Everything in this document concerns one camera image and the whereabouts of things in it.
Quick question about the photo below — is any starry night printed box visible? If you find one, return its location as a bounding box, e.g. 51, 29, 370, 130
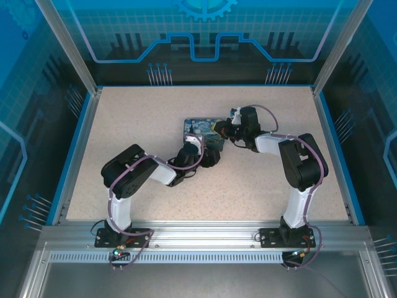
181, 117, 226, 153

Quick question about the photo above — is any blue side trim strip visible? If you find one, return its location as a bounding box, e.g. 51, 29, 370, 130
45, 91, 94, 226
318, 91, 367, 226

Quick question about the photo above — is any small circuit board with LED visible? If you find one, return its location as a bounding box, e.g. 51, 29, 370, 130
290, 249, 312, 261
112, 246, 130, 261

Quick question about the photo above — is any grey metal lower tray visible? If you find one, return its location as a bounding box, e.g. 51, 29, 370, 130
18, 242, 387, 298

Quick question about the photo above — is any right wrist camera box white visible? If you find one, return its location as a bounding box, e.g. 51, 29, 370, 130
228, 106, 243, 125

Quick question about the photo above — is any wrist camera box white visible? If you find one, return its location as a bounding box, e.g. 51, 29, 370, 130
183, 135, 204, 153
228, 106, 243, 125

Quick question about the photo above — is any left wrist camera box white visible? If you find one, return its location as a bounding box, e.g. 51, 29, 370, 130
183, 135, 204, 153

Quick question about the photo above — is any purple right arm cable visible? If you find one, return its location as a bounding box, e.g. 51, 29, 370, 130
252, 104, 329, 271

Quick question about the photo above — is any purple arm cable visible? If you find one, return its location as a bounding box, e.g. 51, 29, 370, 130
107, 133, 206, 271
252, 104, 329, 271

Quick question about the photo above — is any aluminium mounting rail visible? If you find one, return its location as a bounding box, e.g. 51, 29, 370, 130
40, 220, 373, 249

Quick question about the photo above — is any aluminium side rail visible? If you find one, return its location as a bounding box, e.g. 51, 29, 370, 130
311, 86, 356, 226
51, 88, 103, 226

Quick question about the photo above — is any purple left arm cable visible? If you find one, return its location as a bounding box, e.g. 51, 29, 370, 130
107, 133, 206, 271

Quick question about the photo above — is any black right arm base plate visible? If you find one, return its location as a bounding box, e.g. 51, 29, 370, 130
258, 227, 317, 249

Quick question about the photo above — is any slotted grey cable duct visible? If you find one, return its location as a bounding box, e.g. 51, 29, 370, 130
48, 251, 298, 264

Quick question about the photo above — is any aluminium frame post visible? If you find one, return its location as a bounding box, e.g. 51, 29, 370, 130
311, 0, 364, 96
33, 0, 104, 96

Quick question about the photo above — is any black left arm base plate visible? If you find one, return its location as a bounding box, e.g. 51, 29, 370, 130
94, 227, 152, 249

